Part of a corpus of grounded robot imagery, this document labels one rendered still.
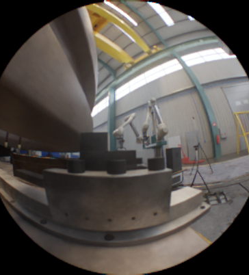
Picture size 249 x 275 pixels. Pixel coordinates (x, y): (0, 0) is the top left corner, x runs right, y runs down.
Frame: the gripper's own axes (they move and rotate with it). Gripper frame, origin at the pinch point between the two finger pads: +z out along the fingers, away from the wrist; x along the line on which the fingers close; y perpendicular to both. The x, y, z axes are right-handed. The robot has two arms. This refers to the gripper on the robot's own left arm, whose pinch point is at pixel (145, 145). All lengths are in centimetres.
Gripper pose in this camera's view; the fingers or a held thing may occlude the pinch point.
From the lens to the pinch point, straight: 165.8
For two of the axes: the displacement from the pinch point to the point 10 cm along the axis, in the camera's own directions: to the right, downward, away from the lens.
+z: 0.4, 9.8, -2.1
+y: -9.4, -0.4, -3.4
